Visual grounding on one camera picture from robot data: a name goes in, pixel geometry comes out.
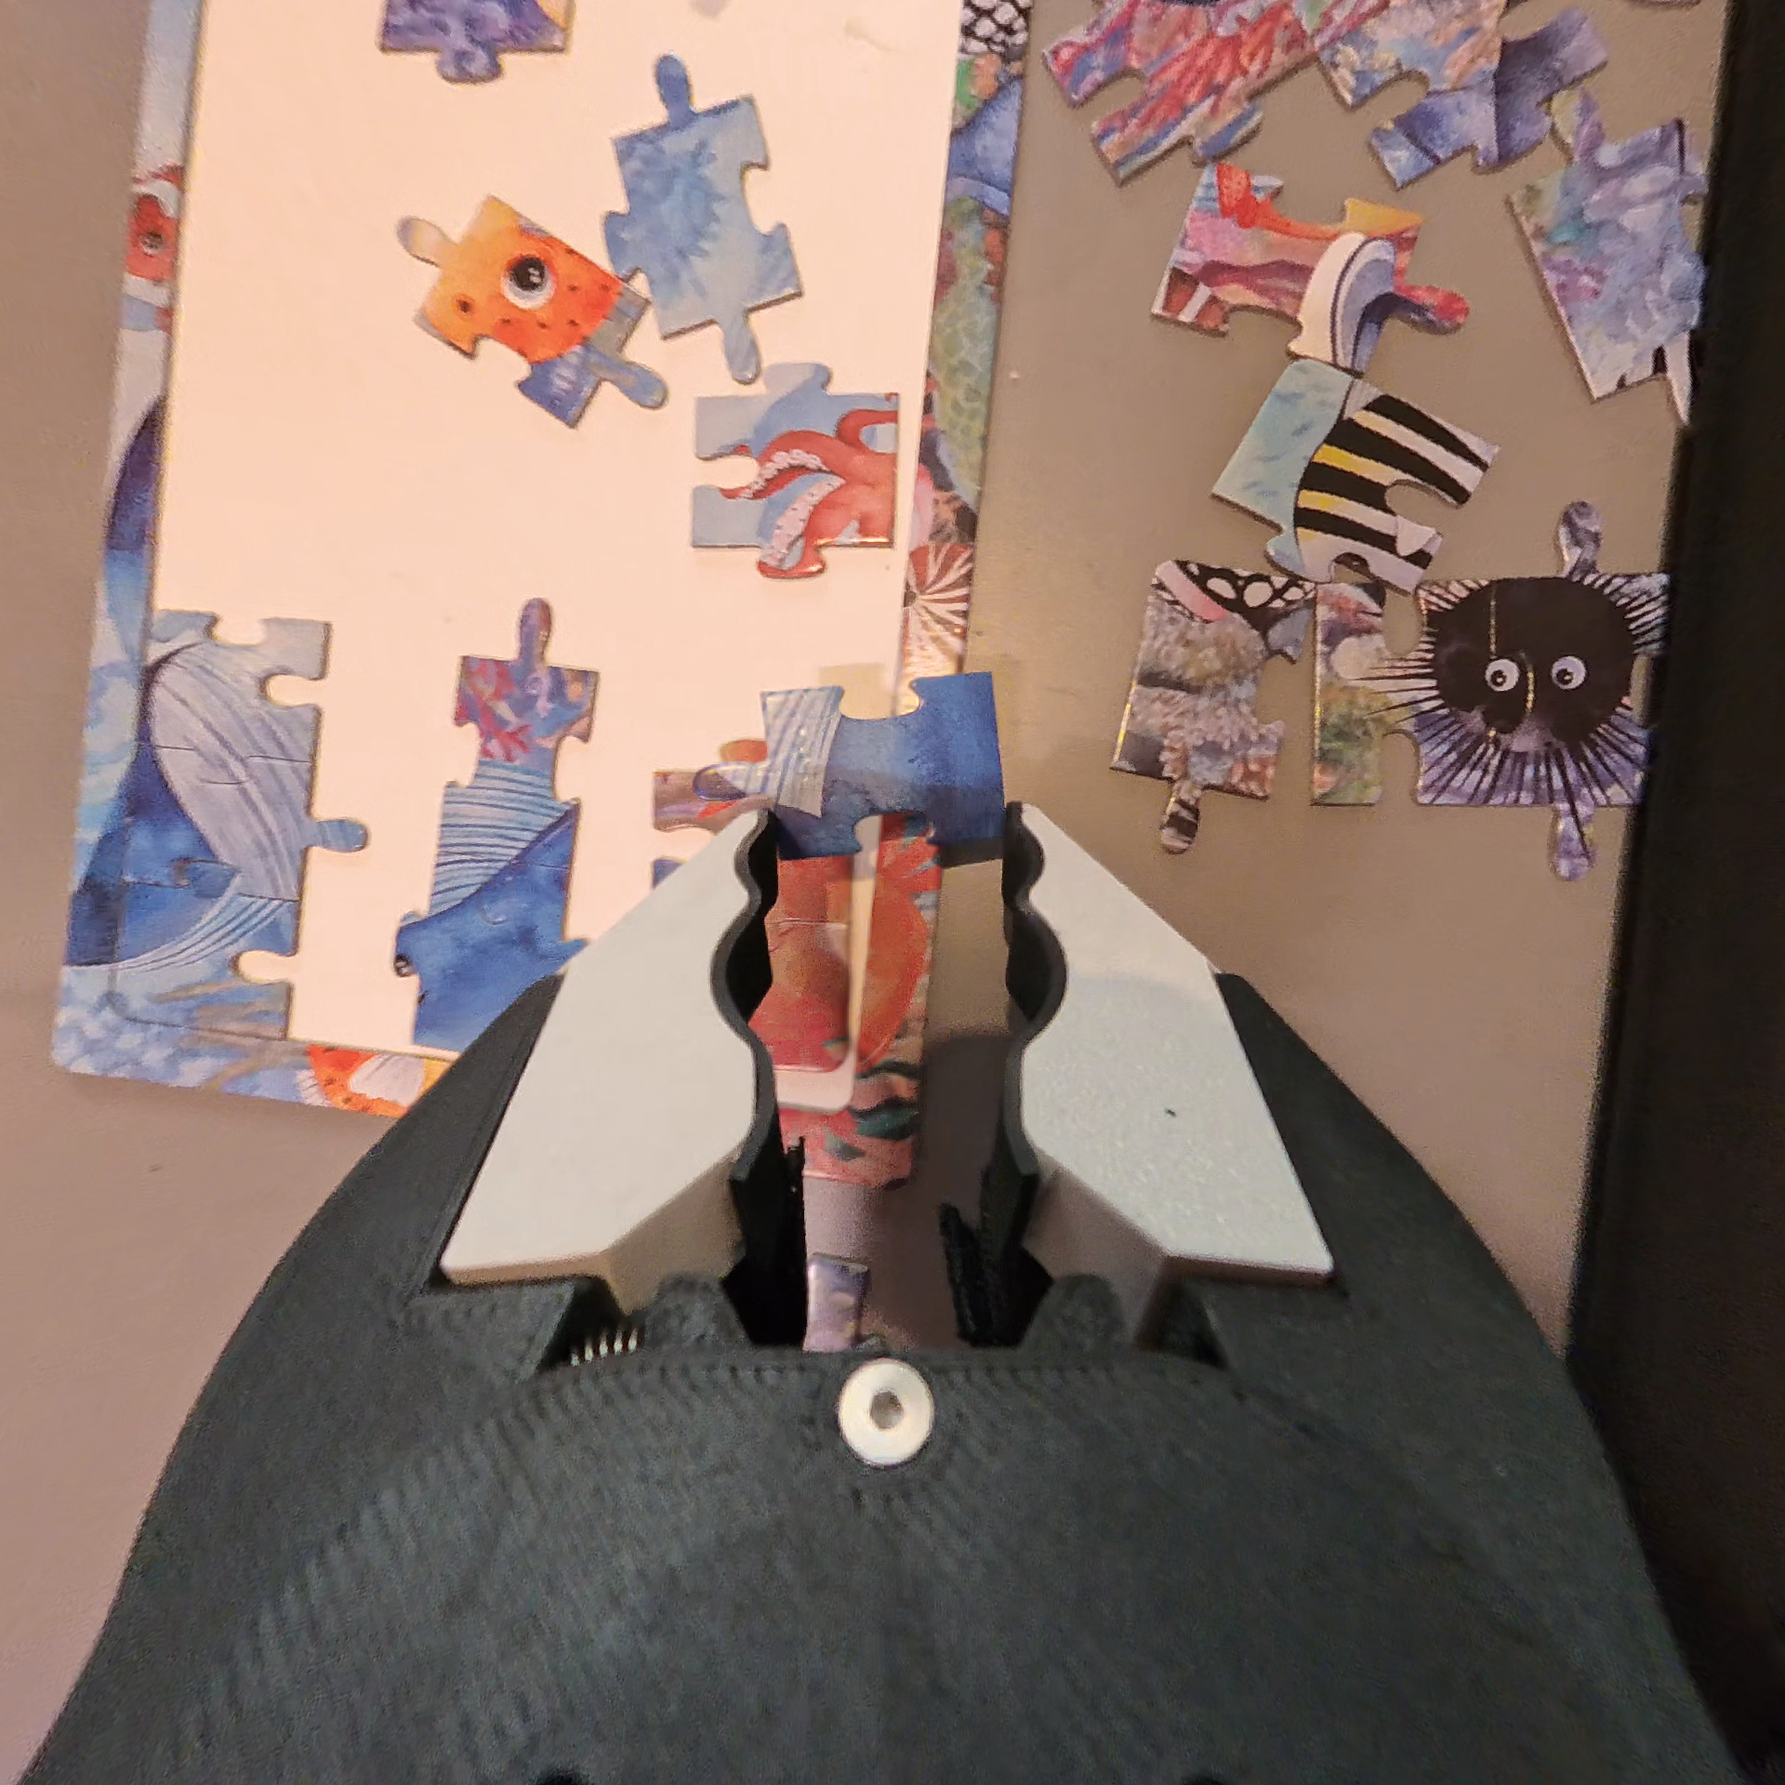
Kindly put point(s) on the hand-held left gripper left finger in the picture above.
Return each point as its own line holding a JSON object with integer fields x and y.
{"x": 613, "y": 1112}

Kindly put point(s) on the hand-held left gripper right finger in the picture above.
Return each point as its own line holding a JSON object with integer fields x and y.
{"x": 1167, "y": 1112}

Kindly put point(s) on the dark blue whale face piece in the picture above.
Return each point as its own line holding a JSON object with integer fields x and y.
{"x": 491, "y": 934}

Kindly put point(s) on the joined orange crab puzzle pieces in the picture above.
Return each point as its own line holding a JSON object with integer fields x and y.
{"x": 835, "y": 962}

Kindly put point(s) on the blue striped coral puzzle piece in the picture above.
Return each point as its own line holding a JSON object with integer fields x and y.
{"x": 524, "y": 740}

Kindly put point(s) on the blue white-striped puzzle piece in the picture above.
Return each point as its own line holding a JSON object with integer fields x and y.
{"x": 906, "y": 766}

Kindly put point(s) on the red octopus puzzle piece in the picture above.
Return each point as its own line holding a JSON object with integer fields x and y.
{"x": 806, "y": 471}

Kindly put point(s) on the ocean jigsaw puzzle frame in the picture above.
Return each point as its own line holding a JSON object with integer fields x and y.
{"x": 350, "y": 487}

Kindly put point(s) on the orange pufferfish puzzle piece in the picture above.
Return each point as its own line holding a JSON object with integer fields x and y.
{"x": 516, "y": 291}

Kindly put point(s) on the purple white-patch puzzle piece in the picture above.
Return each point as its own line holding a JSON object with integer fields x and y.
{"x": 835, "y": 1293}

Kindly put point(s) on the black white spotted puzzle piece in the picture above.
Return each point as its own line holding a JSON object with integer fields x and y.
{"x": 1200, "y": 697}

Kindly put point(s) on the green grey urchin-spine puzzle piece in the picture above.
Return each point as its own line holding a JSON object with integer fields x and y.
{"x": 1362, "y": 713}

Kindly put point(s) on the joined blue whale puzzle pieces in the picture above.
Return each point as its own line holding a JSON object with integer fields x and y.
{"x": 185, "y": 777}

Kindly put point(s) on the black urchin eye puzzle piece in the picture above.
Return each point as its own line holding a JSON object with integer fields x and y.
{"x": 1522, "y": 681}

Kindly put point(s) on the dark perforated panel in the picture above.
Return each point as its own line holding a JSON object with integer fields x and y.
{"x": 1702, "y": 837}

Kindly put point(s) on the yellow black striped fish piece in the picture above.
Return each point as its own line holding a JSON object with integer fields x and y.
{"x": 1350, "y": 462}

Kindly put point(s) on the red coral white wave piece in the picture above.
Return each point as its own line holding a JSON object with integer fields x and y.
{"x": 1254, "y": 260}

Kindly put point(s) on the light blue splash puzzle piece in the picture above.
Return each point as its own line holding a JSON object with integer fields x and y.
{"x": 700, "y": 213}

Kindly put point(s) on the lavender zebra-tab puzzle piece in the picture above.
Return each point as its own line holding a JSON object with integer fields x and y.
{"x": 1615, "y": 233}

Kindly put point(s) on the joined coral reef puzzle pieces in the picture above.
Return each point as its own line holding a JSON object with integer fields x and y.
{"x": 1226, "y": 70}

